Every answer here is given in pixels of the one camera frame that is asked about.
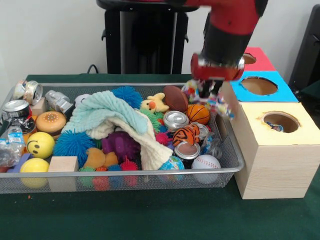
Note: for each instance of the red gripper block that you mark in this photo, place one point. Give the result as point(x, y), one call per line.
point(215, 72)

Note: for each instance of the polka dot cloth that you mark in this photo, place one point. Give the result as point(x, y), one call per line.
point(222, 105)
point(275, 127)

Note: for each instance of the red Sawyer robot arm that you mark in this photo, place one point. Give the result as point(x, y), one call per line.
point(225, 37)

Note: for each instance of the wooden box with three holes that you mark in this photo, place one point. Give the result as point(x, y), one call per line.
point(275, 170)

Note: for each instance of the shallow clear mesh bin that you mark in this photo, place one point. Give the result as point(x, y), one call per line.
point(155, 182)

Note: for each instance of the small orange basketball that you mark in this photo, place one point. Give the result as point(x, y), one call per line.
point(198, 113)

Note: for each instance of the small brown football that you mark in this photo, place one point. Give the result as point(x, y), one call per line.
point(175, 97)

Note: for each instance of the silver can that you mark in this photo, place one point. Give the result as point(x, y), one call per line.
point(176, 120)

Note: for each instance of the orange tiger plush ball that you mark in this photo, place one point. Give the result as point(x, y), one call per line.
point(186, 135)

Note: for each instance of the yellow duck plush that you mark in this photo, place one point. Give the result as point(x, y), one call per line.
point(155, 103)

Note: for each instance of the white baseball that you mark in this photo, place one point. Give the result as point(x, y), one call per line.
point(206, 162)

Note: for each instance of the blue globe ball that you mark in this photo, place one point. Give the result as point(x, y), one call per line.
point(172, 163)

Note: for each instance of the cream knit cloth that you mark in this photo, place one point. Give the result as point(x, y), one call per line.
point(152, 150)

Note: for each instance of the dark green side table cloth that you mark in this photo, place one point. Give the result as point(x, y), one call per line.
point(312, 91)

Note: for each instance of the mint green knit cloth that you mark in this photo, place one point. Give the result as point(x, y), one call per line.
point(105, 105)

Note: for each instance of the blue spiky ball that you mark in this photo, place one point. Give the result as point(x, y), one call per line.
point(72, 146)

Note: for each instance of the toy burger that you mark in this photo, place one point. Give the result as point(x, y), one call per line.
point(51, 121)

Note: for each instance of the plain wooden block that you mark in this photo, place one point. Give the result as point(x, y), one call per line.
point(63, 163)

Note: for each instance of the yellow smiley ball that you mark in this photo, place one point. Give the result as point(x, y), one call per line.
point(40, 145)

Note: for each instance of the plain yellow ball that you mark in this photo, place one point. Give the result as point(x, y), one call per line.
point(34, 165)

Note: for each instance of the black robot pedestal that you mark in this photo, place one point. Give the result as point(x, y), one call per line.
point(145, 37)

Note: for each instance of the black metal frame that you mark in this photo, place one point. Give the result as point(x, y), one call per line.
point(308, 50)

